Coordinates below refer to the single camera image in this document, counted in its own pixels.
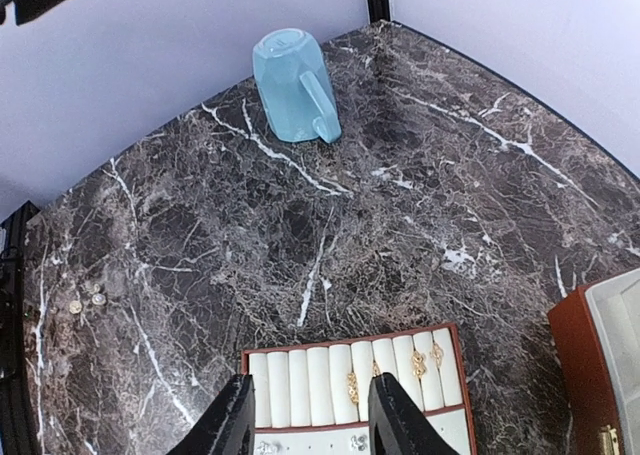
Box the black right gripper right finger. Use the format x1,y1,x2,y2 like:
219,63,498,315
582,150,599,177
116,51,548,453
368,372,456,455

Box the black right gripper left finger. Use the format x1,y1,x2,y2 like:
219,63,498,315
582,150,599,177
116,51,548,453
168,374,255,455

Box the red jewelry tray insert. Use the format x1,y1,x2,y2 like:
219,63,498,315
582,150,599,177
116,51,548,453
241,323,477,454

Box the red open jewelry box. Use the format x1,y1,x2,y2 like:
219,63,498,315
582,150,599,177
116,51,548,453
548,269,639,454

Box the loose earrings on table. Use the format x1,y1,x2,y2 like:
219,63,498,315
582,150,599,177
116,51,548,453
68,283,108,315

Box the light blue ceramic mug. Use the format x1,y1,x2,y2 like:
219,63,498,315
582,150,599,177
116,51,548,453
252,28,342,143

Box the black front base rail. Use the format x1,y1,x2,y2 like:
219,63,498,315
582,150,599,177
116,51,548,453
1,202,40,454

